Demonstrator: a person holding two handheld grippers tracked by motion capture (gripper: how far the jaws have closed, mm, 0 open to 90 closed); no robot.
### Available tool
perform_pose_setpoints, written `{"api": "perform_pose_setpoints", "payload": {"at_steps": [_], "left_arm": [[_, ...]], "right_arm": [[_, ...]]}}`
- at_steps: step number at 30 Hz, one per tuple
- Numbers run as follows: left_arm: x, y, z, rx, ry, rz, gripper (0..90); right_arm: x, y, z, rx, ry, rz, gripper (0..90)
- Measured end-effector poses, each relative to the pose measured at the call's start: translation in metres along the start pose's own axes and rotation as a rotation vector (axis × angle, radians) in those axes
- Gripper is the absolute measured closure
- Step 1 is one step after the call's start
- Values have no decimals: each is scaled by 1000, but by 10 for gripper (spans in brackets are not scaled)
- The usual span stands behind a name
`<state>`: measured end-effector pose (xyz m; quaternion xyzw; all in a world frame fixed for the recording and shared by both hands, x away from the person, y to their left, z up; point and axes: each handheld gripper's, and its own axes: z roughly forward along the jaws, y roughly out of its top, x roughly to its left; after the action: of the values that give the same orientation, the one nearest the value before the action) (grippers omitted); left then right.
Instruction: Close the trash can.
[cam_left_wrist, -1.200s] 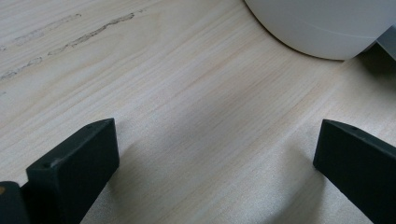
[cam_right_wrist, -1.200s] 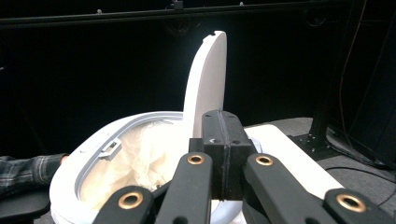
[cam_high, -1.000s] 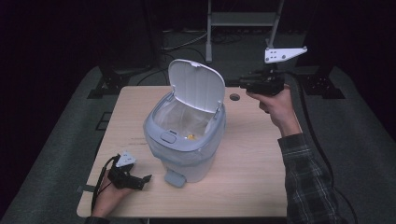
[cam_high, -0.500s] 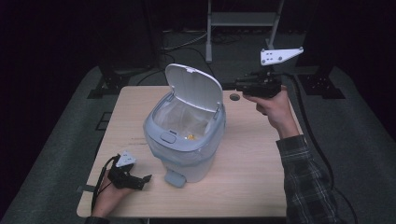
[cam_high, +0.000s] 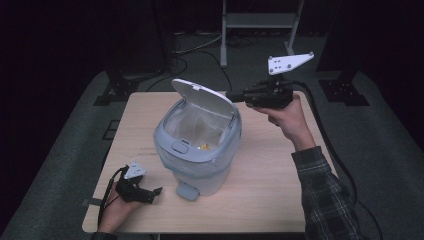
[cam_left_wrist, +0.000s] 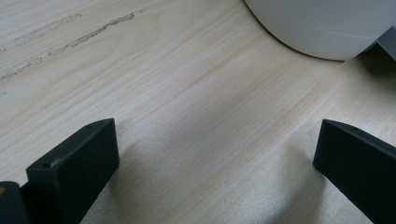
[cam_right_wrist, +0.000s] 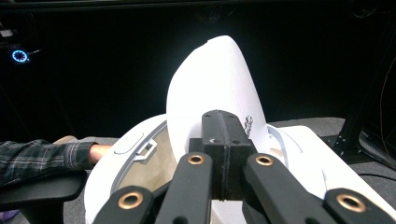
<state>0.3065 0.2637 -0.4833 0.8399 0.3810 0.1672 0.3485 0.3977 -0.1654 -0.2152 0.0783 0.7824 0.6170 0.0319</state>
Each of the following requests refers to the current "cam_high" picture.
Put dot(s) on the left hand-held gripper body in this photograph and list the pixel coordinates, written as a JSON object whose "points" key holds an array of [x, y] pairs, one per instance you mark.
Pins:
{"points": [[130, 191]]}

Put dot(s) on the yellow snack wrapper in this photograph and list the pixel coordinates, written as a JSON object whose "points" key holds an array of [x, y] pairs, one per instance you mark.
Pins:
{"points": [[204, 146]]}

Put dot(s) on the grey-blue trash can white lid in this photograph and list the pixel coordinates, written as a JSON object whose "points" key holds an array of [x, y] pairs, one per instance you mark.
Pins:
{"points": [[196, 143]]}

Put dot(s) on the black metal stand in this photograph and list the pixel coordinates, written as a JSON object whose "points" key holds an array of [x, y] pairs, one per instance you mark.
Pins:
{"points": [[343, 90], [123, 83]]}

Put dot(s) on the person's right hand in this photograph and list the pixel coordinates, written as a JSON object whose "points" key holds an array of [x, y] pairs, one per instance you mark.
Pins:
{"points": [[293, 123]]}

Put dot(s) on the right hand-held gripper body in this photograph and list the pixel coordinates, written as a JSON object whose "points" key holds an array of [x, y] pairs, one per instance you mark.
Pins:
{"points": [[270, 96]]}

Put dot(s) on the grey tape strip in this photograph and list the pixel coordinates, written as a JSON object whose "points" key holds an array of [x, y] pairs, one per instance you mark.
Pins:
{"points": [[93, 201]]}

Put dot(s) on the white metal stand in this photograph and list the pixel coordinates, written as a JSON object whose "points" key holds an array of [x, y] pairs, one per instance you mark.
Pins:
{"points": [[260, 20]]}

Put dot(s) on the dark floor socket plate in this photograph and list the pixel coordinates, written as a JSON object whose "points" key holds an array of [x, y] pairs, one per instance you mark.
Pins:
{"points": [[111, 130]]}

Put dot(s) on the person's left hand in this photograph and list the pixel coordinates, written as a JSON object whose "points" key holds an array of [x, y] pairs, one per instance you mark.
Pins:
{"points": [[113, 213]]}

